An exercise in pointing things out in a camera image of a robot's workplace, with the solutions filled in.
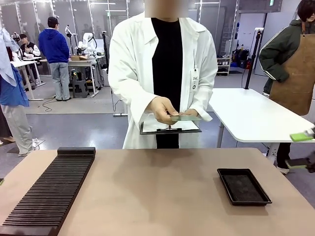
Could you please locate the seated person in varsity jacket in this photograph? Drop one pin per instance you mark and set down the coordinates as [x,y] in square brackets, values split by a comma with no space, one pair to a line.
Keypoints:
[29,48]

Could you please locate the white name badge tag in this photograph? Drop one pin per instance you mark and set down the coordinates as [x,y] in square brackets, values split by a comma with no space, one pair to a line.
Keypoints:
[194,79]

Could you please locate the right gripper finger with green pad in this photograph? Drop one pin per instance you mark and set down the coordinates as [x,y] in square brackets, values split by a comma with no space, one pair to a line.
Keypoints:
[301,136]
[299,163]

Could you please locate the white desk with thin legs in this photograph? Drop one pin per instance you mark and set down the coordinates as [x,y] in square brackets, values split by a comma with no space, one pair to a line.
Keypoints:
[27,62]

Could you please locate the wooden low shelf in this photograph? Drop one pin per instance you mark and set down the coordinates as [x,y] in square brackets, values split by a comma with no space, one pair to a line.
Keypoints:
[223,66]

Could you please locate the person's right forearm white sleeve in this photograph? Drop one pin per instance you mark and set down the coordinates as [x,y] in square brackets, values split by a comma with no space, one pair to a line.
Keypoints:
[130,91]

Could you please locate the person in white lab coat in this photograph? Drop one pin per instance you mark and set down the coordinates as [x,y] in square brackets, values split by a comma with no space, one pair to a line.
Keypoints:
[137,61]

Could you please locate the grey plastic step stool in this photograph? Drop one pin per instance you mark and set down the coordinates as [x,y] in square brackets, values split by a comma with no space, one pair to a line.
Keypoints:
[80,88]

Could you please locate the person in light blue shirt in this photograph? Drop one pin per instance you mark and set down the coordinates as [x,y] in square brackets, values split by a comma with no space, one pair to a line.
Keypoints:
[12,98]

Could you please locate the black clipboard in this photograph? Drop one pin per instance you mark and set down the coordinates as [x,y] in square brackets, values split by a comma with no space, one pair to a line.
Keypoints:
[169,131]

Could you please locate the man in blue hoodie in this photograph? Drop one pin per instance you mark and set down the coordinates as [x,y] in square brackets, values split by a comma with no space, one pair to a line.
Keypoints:
[54,49]

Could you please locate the person's left forearm white sleeve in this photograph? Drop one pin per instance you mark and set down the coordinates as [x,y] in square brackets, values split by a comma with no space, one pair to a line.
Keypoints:
[208,98]

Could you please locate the white paper sheet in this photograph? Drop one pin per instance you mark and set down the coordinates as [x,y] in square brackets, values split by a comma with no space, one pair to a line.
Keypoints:
[152,126]

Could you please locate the person in brown apron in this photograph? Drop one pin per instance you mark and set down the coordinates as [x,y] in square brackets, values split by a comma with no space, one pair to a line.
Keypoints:
[292,66]

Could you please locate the black camera tripod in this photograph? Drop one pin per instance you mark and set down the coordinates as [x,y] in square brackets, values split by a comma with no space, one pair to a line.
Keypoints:
[105,56]

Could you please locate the black slotted PCB rack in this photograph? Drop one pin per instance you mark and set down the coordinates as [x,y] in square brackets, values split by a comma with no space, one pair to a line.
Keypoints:
[49,196]

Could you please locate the black shallow tray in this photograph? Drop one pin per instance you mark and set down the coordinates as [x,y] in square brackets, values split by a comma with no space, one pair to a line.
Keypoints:
[243,186]

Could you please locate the person's left hand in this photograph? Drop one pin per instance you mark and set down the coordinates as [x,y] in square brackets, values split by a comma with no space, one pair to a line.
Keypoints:
[190,113]

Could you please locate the person's right hand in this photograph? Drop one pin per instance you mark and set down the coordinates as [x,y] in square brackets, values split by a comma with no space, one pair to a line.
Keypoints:
[162,110]

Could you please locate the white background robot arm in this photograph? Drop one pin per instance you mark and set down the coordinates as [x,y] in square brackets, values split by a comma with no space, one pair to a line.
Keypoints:
[87,44]

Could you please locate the black pole stand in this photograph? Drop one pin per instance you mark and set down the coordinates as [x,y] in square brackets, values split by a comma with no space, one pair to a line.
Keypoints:
[253,59]

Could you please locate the white side table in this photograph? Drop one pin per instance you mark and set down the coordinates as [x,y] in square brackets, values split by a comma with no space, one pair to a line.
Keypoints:
[251,113]

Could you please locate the grey workbench desk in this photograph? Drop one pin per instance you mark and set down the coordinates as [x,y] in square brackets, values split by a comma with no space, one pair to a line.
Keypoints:
[83,64]

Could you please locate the black equipment bags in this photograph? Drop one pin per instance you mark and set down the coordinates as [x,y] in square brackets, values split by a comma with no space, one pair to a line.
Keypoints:
[241,58]

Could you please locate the green PCB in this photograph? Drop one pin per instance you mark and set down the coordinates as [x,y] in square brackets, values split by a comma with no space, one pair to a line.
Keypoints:
[187,118]

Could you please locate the brown cardboard box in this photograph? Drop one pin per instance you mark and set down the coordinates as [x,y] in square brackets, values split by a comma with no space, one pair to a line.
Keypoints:
[79,58]

